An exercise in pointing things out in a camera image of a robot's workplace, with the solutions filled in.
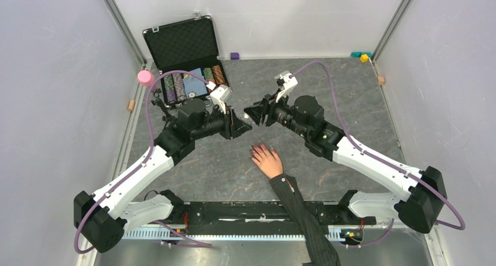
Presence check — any purple cube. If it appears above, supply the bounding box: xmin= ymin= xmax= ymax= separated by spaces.
xmin=230 ymin=52 xmax=240 ymax=60

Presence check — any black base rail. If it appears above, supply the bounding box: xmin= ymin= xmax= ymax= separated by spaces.
xmin=159 ymin=190 xmax=377 ymax=242

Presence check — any teal block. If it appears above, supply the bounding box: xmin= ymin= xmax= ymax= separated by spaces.
xmin=350 ymin=51 xmax=372 ymax=58

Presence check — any pink microphone on tripod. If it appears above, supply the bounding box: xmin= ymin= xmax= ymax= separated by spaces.
xmin=137 ymin=70 xmax=171 ymax=122

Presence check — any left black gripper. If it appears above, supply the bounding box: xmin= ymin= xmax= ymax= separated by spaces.
xmin=192 ymin=102 xmax=253 ymax=140

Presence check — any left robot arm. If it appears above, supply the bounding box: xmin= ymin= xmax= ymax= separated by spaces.
xmin=74 ymin=99 xmax=252 ymax=254

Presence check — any black poker chip case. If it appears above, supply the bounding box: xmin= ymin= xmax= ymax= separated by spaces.
xmin=142 ymin=15 xmax=230 ymax=109

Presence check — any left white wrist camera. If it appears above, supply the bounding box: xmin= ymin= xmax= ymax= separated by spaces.
xmin=206 ymin=81 xmax=232 ymax=115

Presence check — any purple cable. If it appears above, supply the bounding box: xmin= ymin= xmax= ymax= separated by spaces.
xmin=290 ymin=60 xmax=467 ymax=250
xmin=73 ymin=70 xmax=218 ymax=255

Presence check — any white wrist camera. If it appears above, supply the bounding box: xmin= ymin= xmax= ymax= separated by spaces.
xmin=275 ymin=71 xmax=298 ymax=102
xmin=206 ymin=81 xmax=232 ymax=115

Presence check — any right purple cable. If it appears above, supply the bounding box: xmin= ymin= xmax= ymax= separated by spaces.
xmin=290 ymin=60 xmax=467 ymax=250

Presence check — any tan block left wall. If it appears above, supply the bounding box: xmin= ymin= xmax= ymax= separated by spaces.
xmin=128 ymin=100 xmax=136 ymax=112

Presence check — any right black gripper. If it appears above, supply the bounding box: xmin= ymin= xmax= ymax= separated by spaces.
xmin=243 ymin=88 xmax=310 ymax=140

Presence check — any black pinstripe sleeve forearm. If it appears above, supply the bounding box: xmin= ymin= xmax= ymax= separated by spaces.
xmin=269 ymin=173 xmax=341 ymax=265

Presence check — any yellow cube in corner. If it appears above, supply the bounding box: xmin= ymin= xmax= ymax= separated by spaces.
xmin=360 ymin=54 xmax=370 ymax=63

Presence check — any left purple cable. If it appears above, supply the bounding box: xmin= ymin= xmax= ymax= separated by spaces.
xmin=73 ymin=70 xmax=218 ymax=255

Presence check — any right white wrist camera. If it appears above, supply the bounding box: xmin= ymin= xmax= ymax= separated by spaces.
xmin=275 ymin=71 xmax=298 ymax=102

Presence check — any mannequin hand with red nails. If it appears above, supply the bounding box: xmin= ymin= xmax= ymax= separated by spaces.
xmin=250 ymin=143 xmax=284 ymax=179

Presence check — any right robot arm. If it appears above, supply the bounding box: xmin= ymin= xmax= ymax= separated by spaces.
xmin=244 ymin=95 xmax=447 ymax=234

